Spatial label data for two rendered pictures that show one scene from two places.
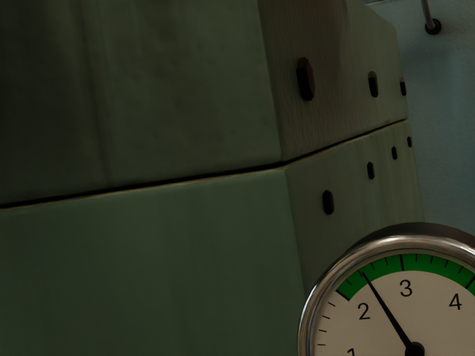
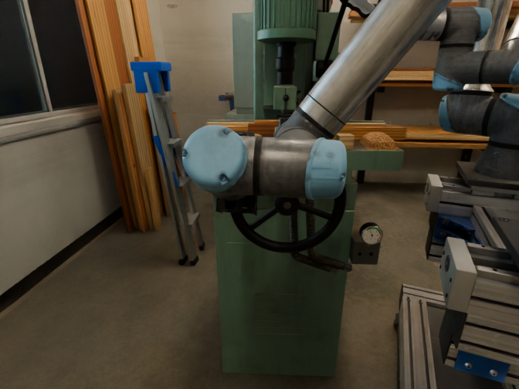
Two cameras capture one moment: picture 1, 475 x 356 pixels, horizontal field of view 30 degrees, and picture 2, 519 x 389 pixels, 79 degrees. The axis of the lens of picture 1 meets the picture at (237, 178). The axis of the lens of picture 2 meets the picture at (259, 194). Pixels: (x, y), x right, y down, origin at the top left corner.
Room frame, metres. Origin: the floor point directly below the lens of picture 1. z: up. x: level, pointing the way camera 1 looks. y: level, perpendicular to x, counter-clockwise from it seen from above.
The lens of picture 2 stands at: (-0.49, 0.47, 1.11)
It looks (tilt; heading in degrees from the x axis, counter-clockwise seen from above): 21 degrees down; 347
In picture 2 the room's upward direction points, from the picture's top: straight up
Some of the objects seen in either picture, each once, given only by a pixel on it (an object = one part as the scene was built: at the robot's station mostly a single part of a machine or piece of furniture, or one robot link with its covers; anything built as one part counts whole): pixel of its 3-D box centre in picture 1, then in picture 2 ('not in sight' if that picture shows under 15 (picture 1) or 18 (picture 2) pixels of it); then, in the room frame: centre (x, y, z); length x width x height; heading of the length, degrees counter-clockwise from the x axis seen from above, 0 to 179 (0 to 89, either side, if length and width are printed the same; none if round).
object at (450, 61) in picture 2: not in sight; (458, 68); (0.23, -0.22, 1.12); 0.11 x 0.08 x 0.11; 29
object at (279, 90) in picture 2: not in sight; (285, 99); (0.54, 0.14, 1.03); 0.14 x 0.07 x 0.09; 164
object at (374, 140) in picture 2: not in sight; (378, 138); (0.36, -0.10, 0.92); 0.14 x 0.09 x 0.04; 164
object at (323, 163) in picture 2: not in sight; (298, 164); (-0.11, 0.33, 0.99); 0.11 x 0.11 x 0.08; 72
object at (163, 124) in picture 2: not in sight; (172, 169); (1.35, 0.56, 0.58); 0.27 x 0.25 x 1.16; 72
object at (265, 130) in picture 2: not in sight; (286, 133); (0.43, 0.17, 0.93); 0.24 x 0.01 x 0.06; 74
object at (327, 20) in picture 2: not in sight; (326, 38); (0.68, -0.05, 1.23); 0.09 x 0.08 x 0.15; 164
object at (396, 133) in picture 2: not in sight; (303, 133); (0.50, 0.09, 0.92); 0.67 x 0.02 x 0.04; 74
